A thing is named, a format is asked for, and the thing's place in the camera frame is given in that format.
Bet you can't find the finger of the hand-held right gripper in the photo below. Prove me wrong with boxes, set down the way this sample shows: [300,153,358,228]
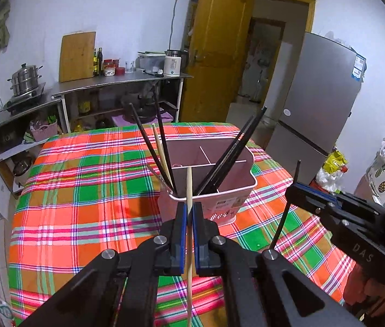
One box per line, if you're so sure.
[284,186,348,243]
[294,181,384,216]

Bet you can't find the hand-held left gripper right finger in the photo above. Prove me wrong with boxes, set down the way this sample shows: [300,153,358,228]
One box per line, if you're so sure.
[192,202,366,327]

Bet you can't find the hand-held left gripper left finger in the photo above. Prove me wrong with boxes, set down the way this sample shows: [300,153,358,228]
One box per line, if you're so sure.
[17,202,188,327]

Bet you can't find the black chopstick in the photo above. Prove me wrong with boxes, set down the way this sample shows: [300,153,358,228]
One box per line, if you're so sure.
[268,160,302,251]
[195,116,255,193]
[197,106,268,194]
[154,90,179,195]

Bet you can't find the light wooden chopstick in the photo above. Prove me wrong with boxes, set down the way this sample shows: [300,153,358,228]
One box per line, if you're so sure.
[186,166,194,327]
[152,124,174,189]

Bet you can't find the pink utensil holder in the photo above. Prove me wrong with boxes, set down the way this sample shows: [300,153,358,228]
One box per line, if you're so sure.
[158,136,258,225]

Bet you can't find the person's right hand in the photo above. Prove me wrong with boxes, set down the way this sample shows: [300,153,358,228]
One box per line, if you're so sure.
[344,264,385,316]

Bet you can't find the white plastic bag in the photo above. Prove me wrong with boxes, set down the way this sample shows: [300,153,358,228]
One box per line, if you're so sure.
[314,169,338,192]

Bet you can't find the yellow snack bag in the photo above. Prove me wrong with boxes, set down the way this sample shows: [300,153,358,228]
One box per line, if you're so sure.
[321,149,349,175]

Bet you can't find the pineapple print cloth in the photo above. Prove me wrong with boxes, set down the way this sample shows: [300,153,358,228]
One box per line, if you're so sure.
[364,162,385,200]

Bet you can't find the grey refrigerator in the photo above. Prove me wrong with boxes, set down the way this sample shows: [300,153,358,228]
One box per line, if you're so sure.
[265,31,367,165]

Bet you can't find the chopsticks left bundle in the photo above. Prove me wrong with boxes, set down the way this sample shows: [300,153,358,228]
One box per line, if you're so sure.
[129,103,177,193]

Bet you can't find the plaid tablecloth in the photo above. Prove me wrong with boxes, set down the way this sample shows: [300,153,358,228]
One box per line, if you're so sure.
[8,122,357,327]

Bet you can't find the standing fan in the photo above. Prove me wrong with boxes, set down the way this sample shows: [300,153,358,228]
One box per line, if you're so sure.
[256,56,270,103]

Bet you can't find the pink storage box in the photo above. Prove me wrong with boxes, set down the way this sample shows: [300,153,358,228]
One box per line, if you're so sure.
[111,110,175,126]

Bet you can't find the black wok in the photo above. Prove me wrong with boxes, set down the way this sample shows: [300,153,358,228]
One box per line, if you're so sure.
[120,87,166,124]

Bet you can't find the steel kitchen table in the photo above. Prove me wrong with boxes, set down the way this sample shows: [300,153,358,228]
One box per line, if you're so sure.
[51,71,194,134]

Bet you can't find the white electric kettle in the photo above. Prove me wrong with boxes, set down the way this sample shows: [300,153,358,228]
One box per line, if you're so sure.
[163,49,190,77]

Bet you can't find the pink plastic basket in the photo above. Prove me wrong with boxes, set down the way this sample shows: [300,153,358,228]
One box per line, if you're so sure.
[30,120,59,143]

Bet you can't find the steel cooking pot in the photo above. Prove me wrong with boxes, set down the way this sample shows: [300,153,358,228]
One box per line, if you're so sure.
[11,157,34,178]

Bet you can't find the yellow wooden door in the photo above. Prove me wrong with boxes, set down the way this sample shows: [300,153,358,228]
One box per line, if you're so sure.
[178,0,255,124]

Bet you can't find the clear storage box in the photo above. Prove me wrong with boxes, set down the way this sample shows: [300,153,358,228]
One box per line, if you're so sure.
[137,51,166,73]

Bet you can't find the red lid jar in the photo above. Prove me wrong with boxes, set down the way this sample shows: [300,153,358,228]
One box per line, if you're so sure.
[103,59,119,77]

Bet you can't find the low steel stand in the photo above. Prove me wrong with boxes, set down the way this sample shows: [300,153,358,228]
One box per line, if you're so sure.
[0,96,64,200]

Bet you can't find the black induction cooker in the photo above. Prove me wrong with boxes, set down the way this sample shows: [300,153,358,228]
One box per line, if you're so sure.
[3,82,47,110]

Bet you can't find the wooden cutting board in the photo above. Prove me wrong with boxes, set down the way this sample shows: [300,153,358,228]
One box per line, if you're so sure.
[59,31,97,83]

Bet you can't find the steel steamer pot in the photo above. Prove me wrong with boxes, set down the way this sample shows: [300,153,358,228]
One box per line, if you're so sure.
[7,63,44,97]

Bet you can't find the metal utensil handle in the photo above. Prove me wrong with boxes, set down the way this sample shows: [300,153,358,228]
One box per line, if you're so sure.
[145,163,173,190]

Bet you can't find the dark wall cable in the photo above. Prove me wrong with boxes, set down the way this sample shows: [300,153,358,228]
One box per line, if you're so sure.
[168,0,184,52]

